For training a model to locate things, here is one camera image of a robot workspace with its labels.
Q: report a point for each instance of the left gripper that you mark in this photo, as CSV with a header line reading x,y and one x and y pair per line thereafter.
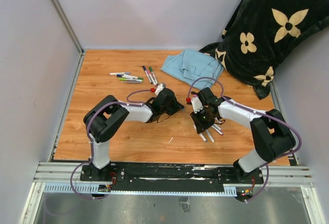
x,y
177,107

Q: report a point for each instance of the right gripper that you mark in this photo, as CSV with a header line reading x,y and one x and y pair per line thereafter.
x,y
201,127

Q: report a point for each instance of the light blue cap marker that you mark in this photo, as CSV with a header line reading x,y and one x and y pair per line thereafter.
x,y
200,134

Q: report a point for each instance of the white slim marker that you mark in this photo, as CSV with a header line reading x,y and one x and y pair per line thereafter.
x,y
210,136

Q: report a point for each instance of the pink marker pen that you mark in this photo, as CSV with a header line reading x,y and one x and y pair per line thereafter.
x,y
218,127

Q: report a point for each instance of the red pink cap marker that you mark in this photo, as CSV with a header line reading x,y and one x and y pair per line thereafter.
x,y
151,77

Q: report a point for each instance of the dark blue cap marker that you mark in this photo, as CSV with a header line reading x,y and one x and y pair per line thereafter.
x,y
147,74

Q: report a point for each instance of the magenta cap marker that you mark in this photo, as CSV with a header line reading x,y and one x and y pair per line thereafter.
x,y
218,130

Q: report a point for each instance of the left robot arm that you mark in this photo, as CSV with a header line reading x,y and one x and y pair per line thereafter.
x,y
104,120

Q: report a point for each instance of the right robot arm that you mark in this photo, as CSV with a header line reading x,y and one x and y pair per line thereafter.
x,y
272,136

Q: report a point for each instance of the light blue cloth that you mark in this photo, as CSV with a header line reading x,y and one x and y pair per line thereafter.
x,y
189,65

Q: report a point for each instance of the green cap marker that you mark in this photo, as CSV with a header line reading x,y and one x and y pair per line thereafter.
x,y
153,76

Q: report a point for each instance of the lavender marker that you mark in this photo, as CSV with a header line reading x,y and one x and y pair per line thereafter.
x,y
134,82

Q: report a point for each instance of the navy green marker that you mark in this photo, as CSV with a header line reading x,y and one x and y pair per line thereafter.
x,y
129,77

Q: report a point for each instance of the light green marker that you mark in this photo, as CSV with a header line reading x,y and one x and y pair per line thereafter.
x,y
130,80

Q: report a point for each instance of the black floral blanket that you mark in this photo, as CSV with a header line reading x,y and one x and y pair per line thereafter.
x,y
261,34

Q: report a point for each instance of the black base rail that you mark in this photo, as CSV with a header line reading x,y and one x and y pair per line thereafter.
x,y
165,178

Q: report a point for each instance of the aluminium corner post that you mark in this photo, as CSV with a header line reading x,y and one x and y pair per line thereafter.
x,y
62,16

